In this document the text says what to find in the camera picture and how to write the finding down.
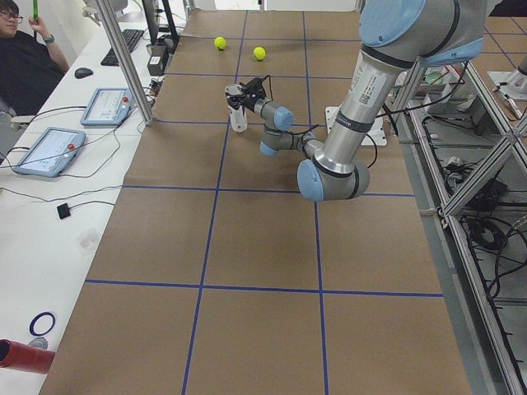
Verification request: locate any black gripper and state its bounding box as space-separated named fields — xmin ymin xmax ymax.
xmin=226 ymin=77 xmax=267 ymax=109

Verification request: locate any clear tennis ball can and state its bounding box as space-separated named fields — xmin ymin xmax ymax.
xmin=225 ymin=88 xmax=247 ymax=132

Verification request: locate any yellow Wilson tennis ball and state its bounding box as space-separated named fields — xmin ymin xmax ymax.
xmin=253 ymin=47 xmax=267 ymax=62

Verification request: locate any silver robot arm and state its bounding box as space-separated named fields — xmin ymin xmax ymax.
xmin=225 ymin=1 xmax=487 ymax=202

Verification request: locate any black power box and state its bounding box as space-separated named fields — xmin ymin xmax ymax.
xmin=147 ymin=39 xmax=170 ymax=77

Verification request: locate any black keyboard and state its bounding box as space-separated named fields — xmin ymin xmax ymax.
xmin=100 ymin=28 xmax=146 ymax=67

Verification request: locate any black computer monitor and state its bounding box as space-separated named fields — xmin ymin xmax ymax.
xmin=142 ymin=0 xmax=180 ymax=53

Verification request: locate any far blue teach pendant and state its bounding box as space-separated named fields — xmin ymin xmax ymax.
xmin=80 ymin=87 xmax=134 ymax=127

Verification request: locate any blue teach pendant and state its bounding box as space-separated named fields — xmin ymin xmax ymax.
xmin=80 ymin=87 xmax=134 ymax=127
xmin=12 ymin=127 xmax=86 ymax=178

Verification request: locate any black computer mouse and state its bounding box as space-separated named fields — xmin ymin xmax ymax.
xmin=74 ymin=67 xmax=94 ymax=79

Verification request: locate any near blue teach pendant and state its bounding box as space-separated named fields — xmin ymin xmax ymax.
xmin=12 ymin=127 xmax=86 ymax=178

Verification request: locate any person in black shirt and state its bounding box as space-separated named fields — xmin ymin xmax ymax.
xmin=1 ymin=1 xmax=69 ymax=115

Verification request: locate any small black square pad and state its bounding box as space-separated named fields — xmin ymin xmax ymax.
xmin=57 ymin=203 xmax=71 ymax=220

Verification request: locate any blue tape roll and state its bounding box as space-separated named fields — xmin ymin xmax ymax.
xmin=28 ymin=311 xmax=57 ymax=337

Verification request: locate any red cylinder tube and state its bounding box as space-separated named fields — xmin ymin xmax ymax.
xmin=1 ymin=339 xmax=55 ymax=374

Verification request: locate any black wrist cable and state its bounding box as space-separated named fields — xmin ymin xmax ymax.
xmin=263 ymin=73 xmax=380 ymax=170

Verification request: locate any aluminium frame post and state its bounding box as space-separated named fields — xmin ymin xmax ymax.
xmin=95 ymin=0 xmax=154 ymax=126

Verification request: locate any aluminium frame rack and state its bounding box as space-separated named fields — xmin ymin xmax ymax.
xmin=390 ymin=53 xmax=526 ymax=394

